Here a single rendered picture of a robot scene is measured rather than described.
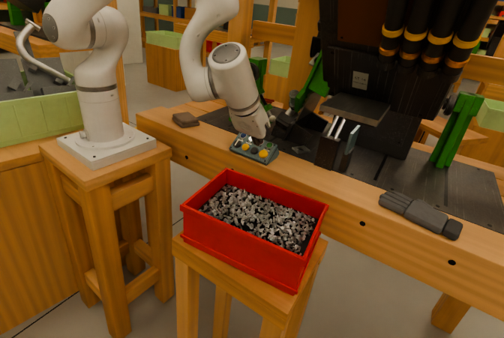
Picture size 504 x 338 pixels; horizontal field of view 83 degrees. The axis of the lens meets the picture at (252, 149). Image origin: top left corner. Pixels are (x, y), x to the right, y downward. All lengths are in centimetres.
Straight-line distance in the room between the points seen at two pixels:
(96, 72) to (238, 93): 51
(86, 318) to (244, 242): 115
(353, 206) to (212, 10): 61
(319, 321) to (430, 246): 93
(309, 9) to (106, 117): 95
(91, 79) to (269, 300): 79
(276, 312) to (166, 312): 99
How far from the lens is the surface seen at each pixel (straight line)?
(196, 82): 65
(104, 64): 102
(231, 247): 70
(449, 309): 185
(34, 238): 150
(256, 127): 74
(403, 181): 105
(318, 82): 103
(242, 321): 160
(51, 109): 139
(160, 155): 108
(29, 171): 134
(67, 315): 174
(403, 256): 91
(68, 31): 95
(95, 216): 106
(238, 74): 61
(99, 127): 106
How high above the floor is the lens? 137
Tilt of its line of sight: 27 degrees down
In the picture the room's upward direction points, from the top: 7 degrees clockwise
